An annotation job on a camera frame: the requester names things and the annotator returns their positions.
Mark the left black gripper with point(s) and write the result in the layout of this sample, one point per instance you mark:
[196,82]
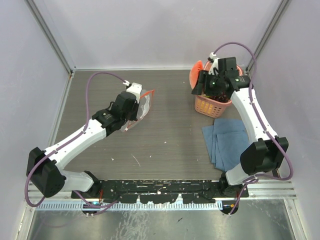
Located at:
[133,116]

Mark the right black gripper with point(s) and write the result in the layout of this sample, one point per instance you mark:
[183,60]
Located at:
[203,78]

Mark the clear red zip top bag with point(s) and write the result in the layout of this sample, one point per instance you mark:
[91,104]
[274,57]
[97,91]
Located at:
[145,103]

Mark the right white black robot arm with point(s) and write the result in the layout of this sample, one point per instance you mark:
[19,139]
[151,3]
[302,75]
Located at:
[266,149]

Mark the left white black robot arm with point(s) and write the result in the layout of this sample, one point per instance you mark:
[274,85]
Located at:
[46,168]

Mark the pink plastic basket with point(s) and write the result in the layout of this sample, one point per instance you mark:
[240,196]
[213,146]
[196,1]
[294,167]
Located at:
[207,106]

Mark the dark purple grape bunch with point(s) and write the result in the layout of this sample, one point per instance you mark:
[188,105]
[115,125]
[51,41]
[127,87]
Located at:
[221,97]

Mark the blue folded cloth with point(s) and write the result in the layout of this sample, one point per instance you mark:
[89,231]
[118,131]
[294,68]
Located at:
[225,141]

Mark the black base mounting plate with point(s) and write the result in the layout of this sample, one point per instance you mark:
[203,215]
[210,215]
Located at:
[164,191]

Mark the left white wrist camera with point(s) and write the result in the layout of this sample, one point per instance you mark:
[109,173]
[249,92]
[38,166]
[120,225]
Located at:
[134,88]

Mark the right aluminium frame post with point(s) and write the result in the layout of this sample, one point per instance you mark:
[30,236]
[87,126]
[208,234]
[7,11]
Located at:
[271,27]

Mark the aluminium frame post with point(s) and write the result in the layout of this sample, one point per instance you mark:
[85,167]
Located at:
[42,15]
[271,27]

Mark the left aluminium frame post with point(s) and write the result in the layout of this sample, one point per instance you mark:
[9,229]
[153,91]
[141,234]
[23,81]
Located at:
[42,15]

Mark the aluminium front rail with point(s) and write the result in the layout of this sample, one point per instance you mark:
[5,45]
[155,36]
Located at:
[264,189]

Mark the slotted cable duct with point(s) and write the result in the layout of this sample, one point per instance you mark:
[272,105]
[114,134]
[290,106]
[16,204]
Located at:
[176,206]

